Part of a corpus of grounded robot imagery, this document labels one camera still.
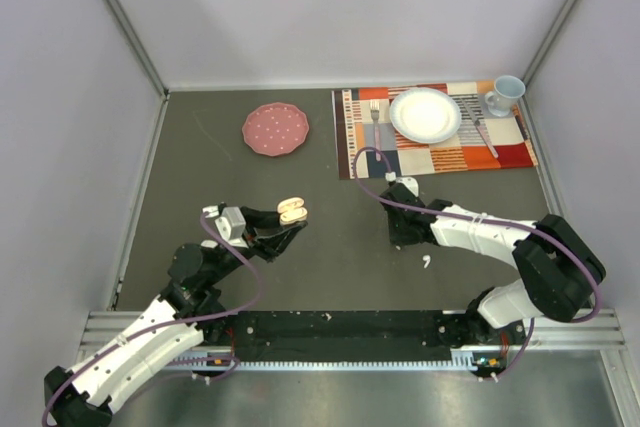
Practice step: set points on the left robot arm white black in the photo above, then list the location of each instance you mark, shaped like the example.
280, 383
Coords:
186, 313

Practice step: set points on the pink polka dot plate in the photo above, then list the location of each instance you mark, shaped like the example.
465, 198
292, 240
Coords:
275, 129

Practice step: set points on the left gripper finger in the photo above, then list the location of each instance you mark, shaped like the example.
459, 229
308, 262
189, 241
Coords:
260, 222
269, 247

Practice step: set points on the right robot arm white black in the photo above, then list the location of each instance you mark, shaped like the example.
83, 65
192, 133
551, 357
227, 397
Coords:
557, 269

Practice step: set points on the pink handled fork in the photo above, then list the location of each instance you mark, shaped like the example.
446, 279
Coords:
375, 117

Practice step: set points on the light blue mug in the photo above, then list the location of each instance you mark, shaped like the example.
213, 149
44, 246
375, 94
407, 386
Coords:
507, 91

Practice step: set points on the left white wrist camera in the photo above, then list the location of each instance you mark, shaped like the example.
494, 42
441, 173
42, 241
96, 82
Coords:
228, 223

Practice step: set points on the white paper plate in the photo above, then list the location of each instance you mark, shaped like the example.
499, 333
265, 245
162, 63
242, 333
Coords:
425, 115

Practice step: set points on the patchwork colourful placemat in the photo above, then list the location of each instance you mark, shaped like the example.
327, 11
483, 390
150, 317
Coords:
502, 143

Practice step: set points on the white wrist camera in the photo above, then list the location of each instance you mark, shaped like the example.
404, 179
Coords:
228, 223
409, 182

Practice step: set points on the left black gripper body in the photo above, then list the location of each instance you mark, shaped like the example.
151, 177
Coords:
250, 234

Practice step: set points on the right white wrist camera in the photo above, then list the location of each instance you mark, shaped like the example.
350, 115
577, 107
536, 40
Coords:
409, 182

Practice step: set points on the grey slotted cable duct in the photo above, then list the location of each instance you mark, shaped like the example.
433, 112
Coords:
464, 361

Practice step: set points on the white earbud charging case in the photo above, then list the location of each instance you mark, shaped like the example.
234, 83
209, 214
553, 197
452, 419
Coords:
291, 210

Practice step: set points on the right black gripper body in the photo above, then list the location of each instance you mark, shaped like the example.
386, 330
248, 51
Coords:
399, 235

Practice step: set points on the pink handled knife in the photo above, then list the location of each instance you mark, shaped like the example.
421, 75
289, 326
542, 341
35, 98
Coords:
479, 128

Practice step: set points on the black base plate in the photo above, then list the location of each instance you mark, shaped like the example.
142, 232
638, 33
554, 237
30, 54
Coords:
347, 335

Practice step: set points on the aluminium frame rail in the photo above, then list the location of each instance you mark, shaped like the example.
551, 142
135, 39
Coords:
600, 333

